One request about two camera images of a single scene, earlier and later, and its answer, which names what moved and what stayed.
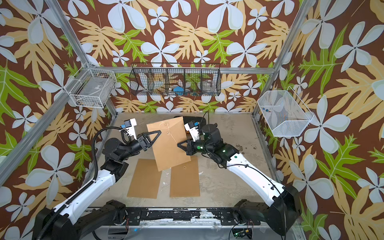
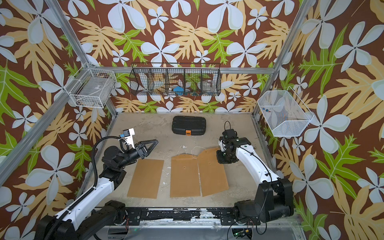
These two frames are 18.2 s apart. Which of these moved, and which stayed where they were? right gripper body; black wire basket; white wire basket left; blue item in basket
Moved: right gripper body
Stayed: black wire basket; white wire basket left; blue item in basket
